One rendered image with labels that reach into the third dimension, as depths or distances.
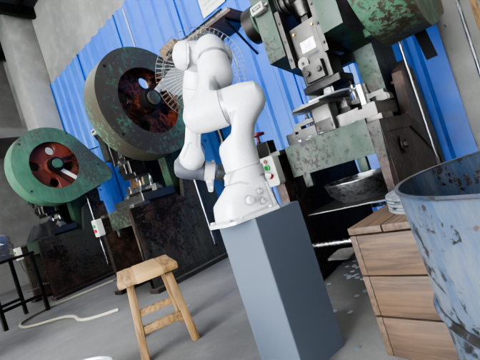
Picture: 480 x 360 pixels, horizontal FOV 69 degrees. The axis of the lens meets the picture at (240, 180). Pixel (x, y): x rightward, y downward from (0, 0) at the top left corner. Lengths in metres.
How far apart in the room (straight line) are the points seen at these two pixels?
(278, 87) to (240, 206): 2.38
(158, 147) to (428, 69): 1.94
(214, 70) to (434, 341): 0.92
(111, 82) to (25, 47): 4.41
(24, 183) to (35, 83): 2.96
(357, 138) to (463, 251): 1.13
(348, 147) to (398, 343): 0.77
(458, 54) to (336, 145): 1.48
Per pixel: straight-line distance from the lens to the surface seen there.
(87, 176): 4.25
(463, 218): 0.38
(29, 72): 6.72
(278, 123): 3.26
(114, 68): 2.66
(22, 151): 4.06
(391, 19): 1.54
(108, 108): 2.50
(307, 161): 1.59
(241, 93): 1.03
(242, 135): 1.01
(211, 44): 1.20
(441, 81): 2.79
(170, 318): 1.54
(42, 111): 6.49
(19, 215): 7.65
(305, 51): 1.77
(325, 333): 1.12
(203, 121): 1.04
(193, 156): 1.38
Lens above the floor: 0.55
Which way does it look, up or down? 1 degrees up
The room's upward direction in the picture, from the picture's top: 18 degrees counter-clockwise
